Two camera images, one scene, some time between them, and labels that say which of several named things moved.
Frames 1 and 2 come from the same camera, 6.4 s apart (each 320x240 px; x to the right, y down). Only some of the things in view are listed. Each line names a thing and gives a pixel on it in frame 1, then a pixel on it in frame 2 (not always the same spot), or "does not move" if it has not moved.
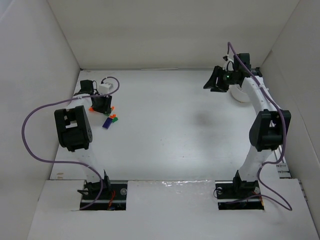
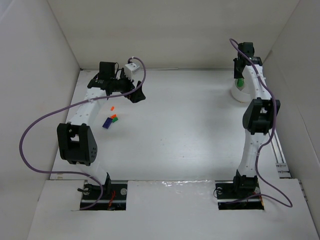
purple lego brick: x=107 y=123 does not move
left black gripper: x=101 y=105 -> x=131 y=88
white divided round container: x=235 y=90 does not move
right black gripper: x=220 y=78 -> x=238 y=73
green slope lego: x=114 y=119 does not move
